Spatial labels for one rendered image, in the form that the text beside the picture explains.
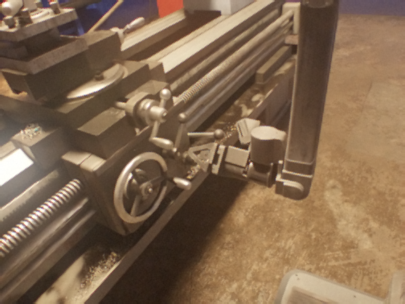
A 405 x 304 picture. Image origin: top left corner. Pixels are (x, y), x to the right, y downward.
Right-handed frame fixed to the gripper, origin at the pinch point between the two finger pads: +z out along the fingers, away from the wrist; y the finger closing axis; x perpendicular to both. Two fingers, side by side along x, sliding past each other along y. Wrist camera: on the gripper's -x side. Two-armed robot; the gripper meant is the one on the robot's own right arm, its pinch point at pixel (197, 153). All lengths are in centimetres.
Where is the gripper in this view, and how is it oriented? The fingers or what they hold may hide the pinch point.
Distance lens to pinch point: 75.5
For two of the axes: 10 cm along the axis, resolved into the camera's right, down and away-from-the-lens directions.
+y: -4.8, -1.3, -8.7
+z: -8.3, -2.4, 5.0
